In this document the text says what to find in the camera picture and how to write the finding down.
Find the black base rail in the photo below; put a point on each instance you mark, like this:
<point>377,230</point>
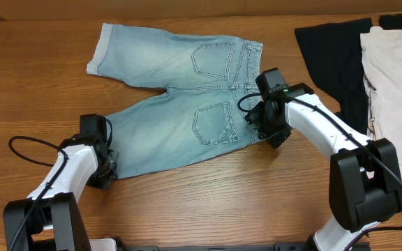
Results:
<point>215,248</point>

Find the beige cloth garment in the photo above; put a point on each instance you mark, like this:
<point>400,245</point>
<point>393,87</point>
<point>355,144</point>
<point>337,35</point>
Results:
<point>382,63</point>

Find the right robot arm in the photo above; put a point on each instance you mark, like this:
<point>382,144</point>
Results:
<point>365,185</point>

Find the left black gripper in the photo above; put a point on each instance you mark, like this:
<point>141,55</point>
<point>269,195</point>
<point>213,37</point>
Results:
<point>103,181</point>

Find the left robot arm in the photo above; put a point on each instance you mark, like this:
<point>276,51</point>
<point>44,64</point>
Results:
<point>49,218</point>

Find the black t-shirt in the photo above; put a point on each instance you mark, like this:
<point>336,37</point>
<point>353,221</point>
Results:
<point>333,56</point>

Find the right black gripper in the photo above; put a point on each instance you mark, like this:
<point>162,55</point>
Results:
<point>277,138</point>

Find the light blue denim shorts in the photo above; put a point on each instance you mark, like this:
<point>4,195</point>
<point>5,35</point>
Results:
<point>208,83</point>

